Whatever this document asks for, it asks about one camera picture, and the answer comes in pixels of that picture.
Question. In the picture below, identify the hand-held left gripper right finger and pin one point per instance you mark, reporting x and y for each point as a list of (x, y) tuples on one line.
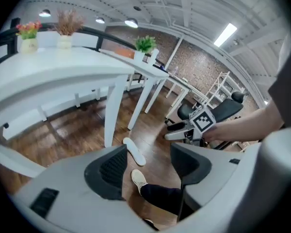
[(191, 165)]

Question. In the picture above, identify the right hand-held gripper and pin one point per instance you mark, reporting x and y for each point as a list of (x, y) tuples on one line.
[(203, 121)]

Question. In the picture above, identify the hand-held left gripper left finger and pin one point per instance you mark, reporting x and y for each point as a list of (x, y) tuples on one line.
[(106, 173)]

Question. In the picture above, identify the white board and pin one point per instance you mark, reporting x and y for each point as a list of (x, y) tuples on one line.
[(135, 152)]

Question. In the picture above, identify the person's right forearm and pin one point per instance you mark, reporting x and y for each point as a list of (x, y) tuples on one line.
[(245, 125)]

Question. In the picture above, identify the person's beige shoe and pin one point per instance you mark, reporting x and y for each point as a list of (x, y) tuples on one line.
[(138, 179)]

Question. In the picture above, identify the person's dark trouser leg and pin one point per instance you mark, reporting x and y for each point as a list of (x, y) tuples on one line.
[(162, 198)]

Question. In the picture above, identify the plain white table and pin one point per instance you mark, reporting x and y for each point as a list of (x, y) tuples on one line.
[(177, 80)]

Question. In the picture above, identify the black office chair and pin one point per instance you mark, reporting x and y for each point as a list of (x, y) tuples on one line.
[(228, 108)]

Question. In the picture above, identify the white open shelf rack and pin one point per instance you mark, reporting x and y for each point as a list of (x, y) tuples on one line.
[(219, 81)]

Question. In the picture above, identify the white table with green plant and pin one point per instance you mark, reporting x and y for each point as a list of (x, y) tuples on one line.
[(145, 69)]

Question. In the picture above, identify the green plant in white pot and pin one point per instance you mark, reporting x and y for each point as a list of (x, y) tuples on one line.
[(144, 45)]

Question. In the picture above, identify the long ceiling light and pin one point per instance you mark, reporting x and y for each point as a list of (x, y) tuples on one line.
[(225, 34)]

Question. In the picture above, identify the round ceiling lamp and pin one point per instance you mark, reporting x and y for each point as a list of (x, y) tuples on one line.
[(100, 21), (131, 23), (44, 13)]

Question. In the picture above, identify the white table with flower pots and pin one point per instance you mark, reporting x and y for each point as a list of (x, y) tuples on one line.
[(51, 64)]

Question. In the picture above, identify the dried brown plant in vase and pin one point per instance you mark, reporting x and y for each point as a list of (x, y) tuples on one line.
[(66, 25)]

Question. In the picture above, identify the pink flowers in cream pot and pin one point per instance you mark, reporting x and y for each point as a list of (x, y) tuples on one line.
[(29, 40)]

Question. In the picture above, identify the black metal railing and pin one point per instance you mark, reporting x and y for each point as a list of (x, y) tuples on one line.
[(4, 36)]

